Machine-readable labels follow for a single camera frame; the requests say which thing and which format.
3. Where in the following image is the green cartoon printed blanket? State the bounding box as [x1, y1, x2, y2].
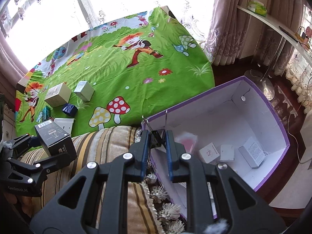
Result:
[15, 6, 215, 137]

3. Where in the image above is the small silver box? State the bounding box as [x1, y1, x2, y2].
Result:
[74, 80, 95, 102]

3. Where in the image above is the mauve side curtain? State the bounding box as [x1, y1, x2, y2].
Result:
[0, 29, 30, 95]

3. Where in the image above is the metal shelf stand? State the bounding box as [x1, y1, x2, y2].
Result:
[244, 35, 286, 101]

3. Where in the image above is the pink packet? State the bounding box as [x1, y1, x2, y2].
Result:
[175, 132, 199, 152]

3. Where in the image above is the sheer lace curtain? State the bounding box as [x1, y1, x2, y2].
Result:
[71, 0, 212, 45]

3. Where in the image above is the thin power cable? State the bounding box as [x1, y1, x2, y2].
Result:
[287, 102, 305, 164]

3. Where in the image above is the small white text-printed box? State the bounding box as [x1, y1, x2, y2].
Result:
[238, 136, 266, 168]

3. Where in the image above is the green tissue pack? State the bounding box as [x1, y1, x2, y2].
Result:
[247, 0, 267, 17]

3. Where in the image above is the black remote control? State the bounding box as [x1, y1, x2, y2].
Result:
[279, 26, 297, 41]

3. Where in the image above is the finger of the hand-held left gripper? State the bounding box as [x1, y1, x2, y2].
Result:
[7, 154, 76, 184]
[11, 134, 42, 157]

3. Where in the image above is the cream cardboard box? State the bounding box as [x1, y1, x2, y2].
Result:
[44, 82, 72, 108]

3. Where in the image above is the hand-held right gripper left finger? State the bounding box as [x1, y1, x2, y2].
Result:
[29, 130, 150, 234]

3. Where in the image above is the black box with barcode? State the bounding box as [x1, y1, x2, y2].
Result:
[34, 119, 78, 162]

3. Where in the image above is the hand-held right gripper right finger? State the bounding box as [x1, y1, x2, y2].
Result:
[165, 130, 287, 234]

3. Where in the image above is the blue-green printed box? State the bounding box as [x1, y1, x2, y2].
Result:
[36, 105, 52, 122]

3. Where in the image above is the white socket panel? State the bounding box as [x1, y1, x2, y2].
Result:
[53, 118, 75, 136]

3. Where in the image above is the plain white box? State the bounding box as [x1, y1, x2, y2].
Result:
[220, 144, 235, 161]

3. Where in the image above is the white curved shelf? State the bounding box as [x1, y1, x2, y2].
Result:
[237, 4, 312, 51]

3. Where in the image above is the white box with emblem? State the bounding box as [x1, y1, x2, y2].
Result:
[199, 143, 223, 164]

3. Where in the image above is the mauve patterned curtain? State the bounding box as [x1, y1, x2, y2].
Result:
[203, 0, 305, 66]

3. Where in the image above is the striped beige cushion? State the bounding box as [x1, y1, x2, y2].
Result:
[19, 125, 188, 234]

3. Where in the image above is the purple cardboard box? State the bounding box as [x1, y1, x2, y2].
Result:
[141, 76, 290, 220]

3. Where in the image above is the black binder clip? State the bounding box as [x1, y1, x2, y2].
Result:
[142, 111, 168, 149]

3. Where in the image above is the dark blue box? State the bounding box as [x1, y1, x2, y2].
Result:
[62, 103, 78, 117]

